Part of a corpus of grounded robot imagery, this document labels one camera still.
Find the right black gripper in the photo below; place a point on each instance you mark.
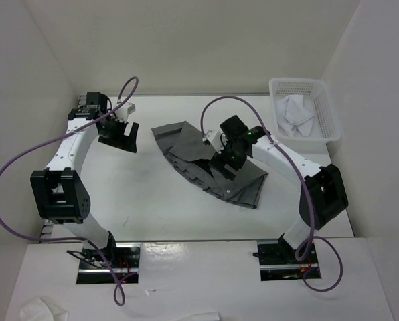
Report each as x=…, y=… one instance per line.
x=219, y=162

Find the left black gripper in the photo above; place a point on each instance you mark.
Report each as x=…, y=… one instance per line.
x=126, y=142

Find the grey pleated skirt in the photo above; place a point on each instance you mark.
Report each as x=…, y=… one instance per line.
x=181, y=144

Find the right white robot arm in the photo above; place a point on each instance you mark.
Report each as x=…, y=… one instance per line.
x=322, y=195

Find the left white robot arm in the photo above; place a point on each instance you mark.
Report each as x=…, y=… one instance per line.
x=60, y=195

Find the white cloth in basket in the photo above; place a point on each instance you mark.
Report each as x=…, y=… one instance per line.
x=296, y=118

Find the white plastic basket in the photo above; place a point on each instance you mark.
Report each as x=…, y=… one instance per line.
x=316, y=91

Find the crumpled white tissue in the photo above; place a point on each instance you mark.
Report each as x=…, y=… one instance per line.
x=41, y=309

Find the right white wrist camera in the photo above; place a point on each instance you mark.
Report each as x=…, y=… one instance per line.
x=214, y=139

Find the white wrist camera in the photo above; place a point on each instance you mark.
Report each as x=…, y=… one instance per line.
x=214, y=139
x=123, y=113

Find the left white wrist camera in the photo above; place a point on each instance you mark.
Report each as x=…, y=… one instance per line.
x=123, y=113

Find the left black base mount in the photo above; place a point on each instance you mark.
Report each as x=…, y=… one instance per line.
x=93, y=270

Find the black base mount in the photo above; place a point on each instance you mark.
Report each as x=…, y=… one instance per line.
x=93, y=270
x=277, y=263

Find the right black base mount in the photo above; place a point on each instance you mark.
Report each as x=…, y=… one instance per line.
x=277, y=263

